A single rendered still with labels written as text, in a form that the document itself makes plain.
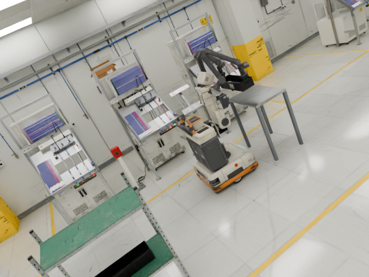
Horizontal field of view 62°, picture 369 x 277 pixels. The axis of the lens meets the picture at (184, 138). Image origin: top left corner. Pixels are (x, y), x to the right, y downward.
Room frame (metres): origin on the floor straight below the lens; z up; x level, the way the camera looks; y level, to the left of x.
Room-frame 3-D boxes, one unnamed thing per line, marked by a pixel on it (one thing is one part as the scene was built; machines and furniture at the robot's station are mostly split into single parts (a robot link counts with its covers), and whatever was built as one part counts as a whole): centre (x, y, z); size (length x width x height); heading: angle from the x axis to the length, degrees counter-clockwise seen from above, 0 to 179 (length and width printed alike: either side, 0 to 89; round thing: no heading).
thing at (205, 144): (3.58, -0.22, 0.59); 0.55 x 0.34 x 0.83; 12
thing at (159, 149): (5.12, 0.48, 0.31); 0.70 x 0.65 x 0.62; 108
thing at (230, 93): (5.39, -0.97, 0.65); 1.01 x 0.73 x 1.29; 18
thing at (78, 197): (4.51, 1.80, 0.66); 1.01 x 0.73 x 1.31; 18
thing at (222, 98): (3.66, -0.60, 0.99); 0.28 x 0.16 x 0.22; 12
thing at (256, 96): (3.76, -1.07, 0.40); 0.70 x 0.45 x 0.80; 12
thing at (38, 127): (4.70, 1.87, 0.95); 1.35 x 0.82 x 1.90; 18
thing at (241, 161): (3.60, -0.32, 0.16); 0.67 x 0.64 x 0.25; 102
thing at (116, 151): (4.46, 1.03, 0.39); 0.24 x 0.24 x 0.78; 18
